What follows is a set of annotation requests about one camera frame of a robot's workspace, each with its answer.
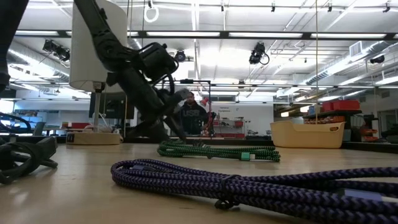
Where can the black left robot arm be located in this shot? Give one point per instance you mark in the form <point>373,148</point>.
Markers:
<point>102,40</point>

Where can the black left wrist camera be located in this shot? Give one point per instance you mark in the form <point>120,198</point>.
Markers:
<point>157,60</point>

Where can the yellow plastic bin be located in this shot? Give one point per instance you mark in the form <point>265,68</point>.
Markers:
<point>308,137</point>

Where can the silver ventilation duct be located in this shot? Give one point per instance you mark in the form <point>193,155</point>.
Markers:
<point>342,65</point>

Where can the person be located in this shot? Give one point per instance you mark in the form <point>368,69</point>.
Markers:
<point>191,116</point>

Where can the black computer monitor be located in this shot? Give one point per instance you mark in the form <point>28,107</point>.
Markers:
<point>112,107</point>

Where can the red desk lamp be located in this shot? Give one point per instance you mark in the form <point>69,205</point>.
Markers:
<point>204,101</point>

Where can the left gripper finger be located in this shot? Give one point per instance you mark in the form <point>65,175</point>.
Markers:
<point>177,127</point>
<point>149,130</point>

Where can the red storage bin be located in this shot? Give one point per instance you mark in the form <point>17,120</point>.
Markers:
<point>346,105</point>
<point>327,107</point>

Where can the black shelving rack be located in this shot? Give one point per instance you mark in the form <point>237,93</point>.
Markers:
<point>332,113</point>

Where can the black ceiling spotlight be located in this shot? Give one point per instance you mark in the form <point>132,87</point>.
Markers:
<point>257,53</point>
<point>57,51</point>
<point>377,59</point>
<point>179,56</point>

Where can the white cylindrical table lamp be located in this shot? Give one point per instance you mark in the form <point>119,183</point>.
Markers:
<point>87,46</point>

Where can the black table frame rail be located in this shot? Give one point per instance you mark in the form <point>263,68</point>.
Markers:
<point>236,142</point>

